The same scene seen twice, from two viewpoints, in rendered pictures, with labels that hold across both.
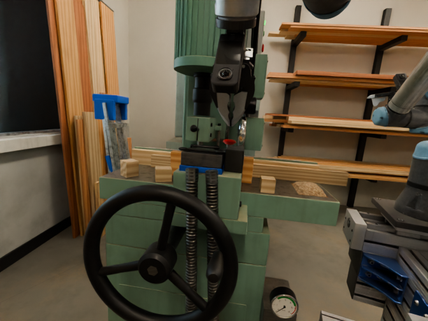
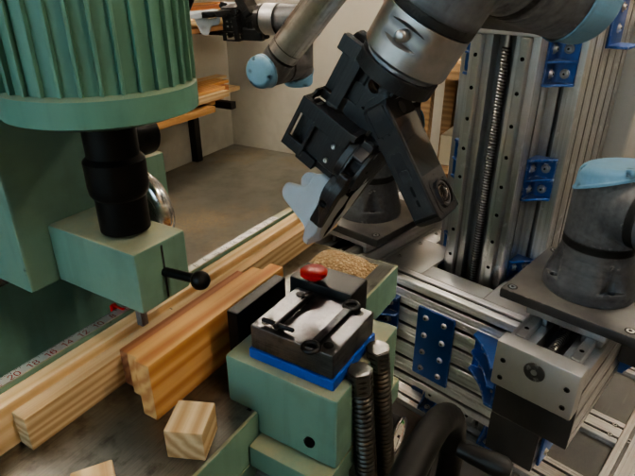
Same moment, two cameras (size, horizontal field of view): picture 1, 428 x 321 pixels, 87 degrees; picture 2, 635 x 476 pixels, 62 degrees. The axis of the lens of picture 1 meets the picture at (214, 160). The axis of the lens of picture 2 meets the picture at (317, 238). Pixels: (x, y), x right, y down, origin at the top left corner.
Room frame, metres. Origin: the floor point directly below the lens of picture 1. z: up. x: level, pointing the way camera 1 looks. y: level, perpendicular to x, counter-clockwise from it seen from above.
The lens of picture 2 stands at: (0.31, 0.43, 1.31)
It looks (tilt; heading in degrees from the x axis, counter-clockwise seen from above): 26 degrees down; 294
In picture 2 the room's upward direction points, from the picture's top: straight up
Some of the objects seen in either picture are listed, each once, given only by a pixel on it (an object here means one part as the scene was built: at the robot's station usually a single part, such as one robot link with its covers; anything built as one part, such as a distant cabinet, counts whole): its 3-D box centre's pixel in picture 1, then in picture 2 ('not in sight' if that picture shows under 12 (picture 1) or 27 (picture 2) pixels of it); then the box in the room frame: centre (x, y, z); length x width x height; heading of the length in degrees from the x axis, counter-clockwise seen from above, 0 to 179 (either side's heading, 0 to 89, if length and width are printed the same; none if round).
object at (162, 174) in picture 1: (163, 174); (191, 429); (0.58, 0.13, 0.92); 0.04 x 0.04 x 0.03; 18
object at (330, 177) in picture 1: (244, 169); (225, 289); (0.69, -0.10, 0.92); 0.60 x 0.02 x 0.04; 83
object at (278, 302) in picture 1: (282, 304); (387, 435); (0.46, -0.18, 0.65); 0.06 x 0.04 x 0.08; 83
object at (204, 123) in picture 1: (202, 130); (122, 260); (0.72, 0.04, 1.03); 0.14 x 0.07 x 0.09; 173
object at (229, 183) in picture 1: (210, 186); (315, 372); (0.50, 0.00, 0.91); 0.15 x 0.14 x 0.09; 83
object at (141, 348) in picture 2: not in sight; (204, 324); (0.66, -0.01, 0.93); 0.22 x 0.02 x 0.06; 83
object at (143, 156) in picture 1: (220, 164); (175, 309); (0.72, -0.02, 0.92); 0.60 x 0.02 x 0.05; 83
